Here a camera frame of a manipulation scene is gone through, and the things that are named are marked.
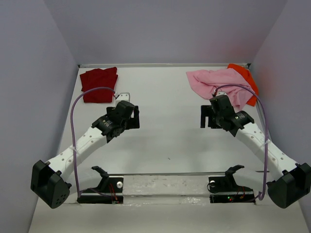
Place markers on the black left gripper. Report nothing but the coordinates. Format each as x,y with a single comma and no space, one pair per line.
135,117

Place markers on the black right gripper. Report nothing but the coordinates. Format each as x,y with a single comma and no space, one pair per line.
205,117

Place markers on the pink t shirt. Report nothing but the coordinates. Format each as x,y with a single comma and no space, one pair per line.
205,82

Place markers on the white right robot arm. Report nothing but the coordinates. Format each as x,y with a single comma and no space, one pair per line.
284,180

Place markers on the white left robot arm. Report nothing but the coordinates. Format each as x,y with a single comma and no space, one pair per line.
54,180

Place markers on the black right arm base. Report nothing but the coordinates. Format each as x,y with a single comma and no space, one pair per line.
223,189

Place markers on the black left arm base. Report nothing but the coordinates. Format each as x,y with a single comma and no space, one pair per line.
101,188

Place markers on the dark red folded t shirt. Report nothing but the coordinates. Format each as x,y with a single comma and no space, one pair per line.
99,78

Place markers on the orange t shirt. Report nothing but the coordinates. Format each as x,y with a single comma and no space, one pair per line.
248,77

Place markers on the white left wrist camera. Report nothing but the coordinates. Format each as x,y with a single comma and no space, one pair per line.
122,96

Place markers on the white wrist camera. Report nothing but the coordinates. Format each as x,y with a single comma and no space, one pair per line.
122,96
221,93

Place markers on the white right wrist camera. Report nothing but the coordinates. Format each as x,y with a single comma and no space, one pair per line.
221,93

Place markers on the aluminium table front rail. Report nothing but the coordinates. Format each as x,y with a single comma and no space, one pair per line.
168,174

